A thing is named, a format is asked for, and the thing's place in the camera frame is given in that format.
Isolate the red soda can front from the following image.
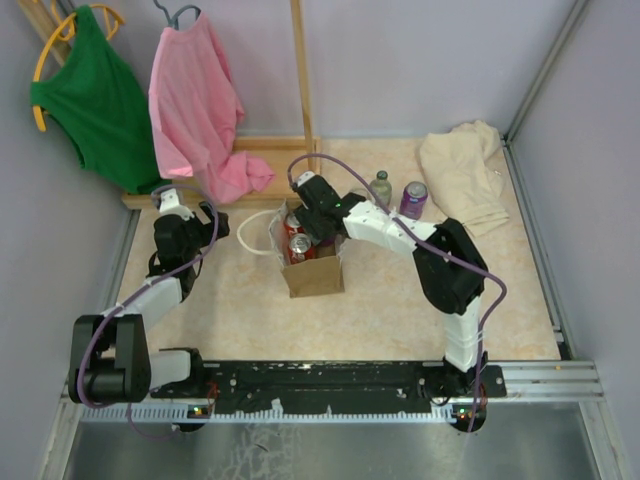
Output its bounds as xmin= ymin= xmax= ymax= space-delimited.
xmin=287 ymin=233 xmax=317 ymax=264

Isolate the red soda can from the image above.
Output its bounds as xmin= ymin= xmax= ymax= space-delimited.
xmin=283 ymin=212 xmax=304 ymax=238
xmin=287 ymin=233 xmax=317 ymax=264

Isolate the clear green-cap bottle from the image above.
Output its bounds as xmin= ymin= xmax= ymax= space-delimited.
xmin=369 ymin=170 xmax=392 ymax=207

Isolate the purple soda can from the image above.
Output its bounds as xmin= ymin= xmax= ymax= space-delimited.
xmin=399 ymin=181 xmax=428 ymax=220

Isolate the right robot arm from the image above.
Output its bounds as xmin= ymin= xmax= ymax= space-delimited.
xmin=291 ymin=171 xmax=486 ymax=397

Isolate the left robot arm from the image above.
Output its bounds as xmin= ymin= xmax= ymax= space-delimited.
xmin=67 ymin=189 xmax=229 ymax=408

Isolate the red soda can rear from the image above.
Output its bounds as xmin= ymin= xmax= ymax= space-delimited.
xmin=283 ymin=212 xmax=304 ymax=238

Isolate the wooden clothes rack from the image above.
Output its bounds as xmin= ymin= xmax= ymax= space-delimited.
xmin=17 ymin=0 xmax=324 ymax=211

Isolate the pink t-shirt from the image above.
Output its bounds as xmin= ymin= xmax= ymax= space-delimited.
xmin=148 ymin=14 xmax=275 ymax=204

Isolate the beige folded cloth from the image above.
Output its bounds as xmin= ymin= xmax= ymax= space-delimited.
xmin=418 ymin=120 xmax=509 ymax=237

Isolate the green tank top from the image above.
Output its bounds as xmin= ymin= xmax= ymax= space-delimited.
xmin=30 ymin=5 xmax=169 ymax=195

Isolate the grey clothes hanger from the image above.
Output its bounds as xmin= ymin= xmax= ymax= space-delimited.
xmin=153 ymin=0 xmax=202 ymax=30

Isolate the yellow clothes hanger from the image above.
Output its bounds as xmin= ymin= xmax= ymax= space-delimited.
xmin=32 ymin=3 xmax=126 ymax=132

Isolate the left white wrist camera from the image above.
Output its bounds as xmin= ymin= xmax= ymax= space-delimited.
xmin=151 ymin=188 xmax=194 ymax=221

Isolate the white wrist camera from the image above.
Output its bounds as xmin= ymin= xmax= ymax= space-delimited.
xmin=293 ymin=170 xmax=316 ymax=187
xmin=151 ymin=188 xmax=194 ymax=221

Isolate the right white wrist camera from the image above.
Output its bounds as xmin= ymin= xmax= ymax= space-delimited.
xmin=293 ymin=170 xmax=316 ymax=187

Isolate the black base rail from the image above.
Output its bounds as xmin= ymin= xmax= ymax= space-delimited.
xmin=151 ymin=361 xmax=507 ymax=431

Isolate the aluminium frame rail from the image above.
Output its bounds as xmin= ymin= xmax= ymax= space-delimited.
xmin=59 ymin=359 xmax=609 ymax=426

